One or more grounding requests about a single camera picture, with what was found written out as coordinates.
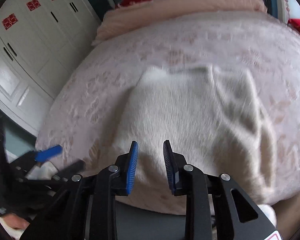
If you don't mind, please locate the cream fuzzy knit sweater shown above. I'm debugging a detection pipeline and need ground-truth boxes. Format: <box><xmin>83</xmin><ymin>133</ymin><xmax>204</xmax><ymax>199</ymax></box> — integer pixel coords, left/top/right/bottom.
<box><xmin>113</xmin><ymin>66</ymin><xmax>276</xmax><ymax>213</ymax></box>

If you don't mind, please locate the person's left hand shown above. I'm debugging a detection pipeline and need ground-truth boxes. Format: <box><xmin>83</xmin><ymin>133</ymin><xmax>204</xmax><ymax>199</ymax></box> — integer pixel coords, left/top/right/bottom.
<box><xmin>1</xmin><ymin>213</ymin><xmax>29</xmax><ymax>230</ymax></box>

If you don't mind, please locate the pale pink embossed bedspread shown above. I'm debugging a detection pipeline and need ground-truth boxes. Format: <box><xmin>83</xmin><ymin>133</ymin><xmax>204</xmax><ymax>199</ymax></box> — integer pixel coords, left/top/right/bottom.
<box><xmin>36</xmin><ymin>11</ymin><xmax>300</xmax><ymax>215</ymax></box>

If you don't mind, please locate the white wardrobe with red stickers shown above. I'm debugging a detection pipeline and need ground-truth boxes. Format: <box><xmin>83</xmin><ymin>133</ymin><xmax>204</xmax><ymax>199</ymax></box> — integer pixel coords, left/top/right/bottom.
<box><xmin>0</xmin><ymin>0</ymin><xmax>99</xmax><ymax>135</ymax></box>

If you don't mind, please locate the red plush toy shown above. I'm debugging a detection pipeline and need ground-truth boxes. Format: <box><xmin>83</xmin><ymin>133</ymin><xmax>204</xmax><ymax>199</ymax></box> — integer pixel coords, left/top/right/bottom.
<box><xmin>287</xmin><ymin>18</ymin><xmax>300</xmax><ymax>30</ymax></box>

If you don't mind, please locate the pink fluffy blanket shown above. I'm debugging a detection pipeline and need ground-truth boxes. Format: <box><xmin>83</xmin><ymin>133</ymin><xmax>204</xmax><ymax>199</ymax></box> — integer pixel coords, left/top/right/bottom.
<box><xmin>92</xmin><ymin>0</ymin><xmax>267</xmax><ymax>46</ymax></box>

